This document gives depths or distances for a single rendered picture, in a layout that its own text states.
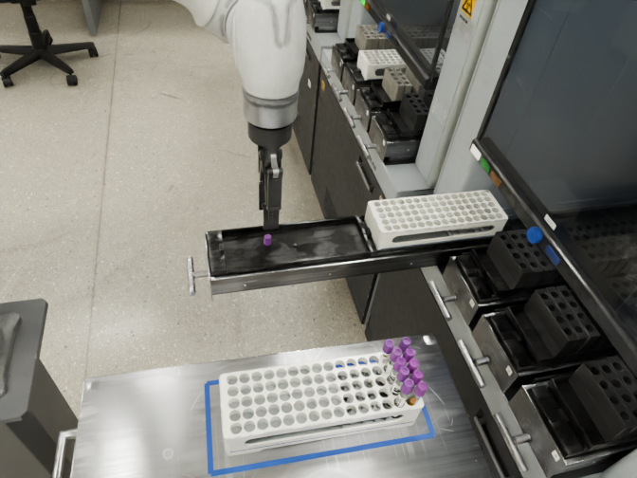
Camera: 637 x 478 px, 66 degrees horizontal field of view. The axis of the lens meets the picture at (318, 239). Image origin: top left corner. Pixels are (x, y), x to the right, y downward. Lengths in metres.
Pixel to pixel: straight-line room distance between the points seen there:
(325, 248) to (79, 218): 1.53
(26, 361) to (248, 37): 0.72
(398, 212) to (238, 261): 0.36
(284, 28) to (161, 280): 1.47
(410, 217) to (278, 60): 0.48
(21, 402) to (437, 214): 0.87
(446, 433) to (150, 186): 1.94
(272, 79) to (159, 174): 1.82
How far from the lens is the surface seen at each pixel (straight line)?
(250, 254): 1.02
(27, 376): 1.07
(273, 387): 0.77
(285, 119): 0.80
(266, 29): 0.73
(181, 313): 1.94
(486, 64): 1.11
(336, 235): 1.07
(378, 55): 1.69
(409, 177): 1.38
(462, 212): 1.12
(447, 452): 0.83
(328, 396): 0.76
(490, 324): 1.01
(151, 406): 0.84
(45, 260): 2.25
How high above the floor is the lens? 1.56
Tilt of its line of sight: 46 degrees down
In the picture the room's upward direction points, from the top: 7 degrees clockwise
